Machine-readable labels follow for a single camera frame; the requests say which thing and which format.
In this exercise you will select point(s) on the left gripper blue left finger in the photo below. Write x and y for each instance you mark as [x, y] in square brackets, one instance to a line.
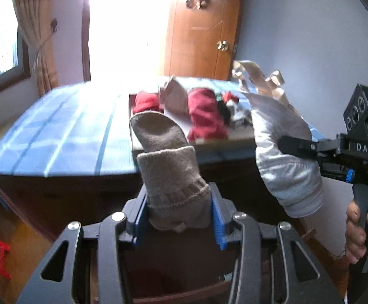
[136, 212]

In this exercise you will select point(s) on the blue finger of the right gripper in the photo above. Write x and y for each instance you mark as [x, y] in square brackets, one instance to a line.
[307, 149]
[337, 172]

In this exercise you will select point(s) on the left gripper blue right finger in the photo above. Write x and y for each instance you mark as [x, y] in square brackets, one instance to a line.
[222, 211]

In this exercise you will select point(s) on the white garment with straps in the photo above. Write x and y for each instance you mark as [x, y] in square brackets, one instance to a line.
[295, 182]

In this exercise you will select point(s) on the cream fleece garment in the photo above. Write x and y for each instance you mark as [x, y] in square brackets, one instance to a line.
[178, 198]

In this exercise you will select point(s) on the light grey garment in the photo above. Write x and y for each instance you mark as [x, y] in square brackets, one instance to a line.
[240, 117]

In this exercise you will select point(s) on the dark red garment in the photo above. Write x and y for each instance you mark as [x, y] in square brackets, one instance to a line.
[207, 123]

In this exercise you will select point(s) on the green and navy garment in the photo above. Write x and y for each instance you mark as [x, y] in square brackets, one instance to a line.
[224, 109]

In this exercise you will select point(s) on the bright red garment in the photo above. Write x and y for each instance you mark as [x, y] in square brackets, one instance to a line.
[145, 101]

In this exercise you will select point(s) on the beige knit garment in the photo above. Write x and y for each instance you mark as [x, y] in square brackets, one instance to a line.
[174, 97]

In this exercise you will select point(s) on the person's right hand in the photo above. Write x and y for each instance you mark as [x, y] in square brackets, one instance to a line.
[355, 236]

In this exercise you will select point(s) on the blue plaid bed sheet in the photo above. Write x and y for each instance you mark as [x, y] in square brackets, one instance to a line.
[82, 130]

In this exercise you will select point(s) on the small red garment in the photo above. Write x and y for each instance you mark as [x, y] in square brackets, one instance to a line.
[228, 96]

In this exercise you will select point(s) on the brass door knob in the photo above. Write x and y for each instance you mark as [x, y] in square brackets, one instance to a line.
[222, 45]

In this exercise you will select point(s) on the orange wooden door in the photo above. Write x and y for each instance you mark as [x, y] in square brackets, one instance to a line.
[192, 36]

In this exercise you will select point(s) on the beige curtain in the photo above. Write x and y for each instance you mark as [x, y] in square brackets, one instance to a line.
[34, 18]

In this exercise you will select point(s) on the window with dark frame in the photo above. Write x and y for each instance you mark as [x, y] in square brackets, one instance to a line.
[0, 41]

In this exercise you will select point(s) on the wall curtain hook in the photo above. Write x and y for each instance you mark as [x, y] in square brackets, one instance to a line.
[53, 25]

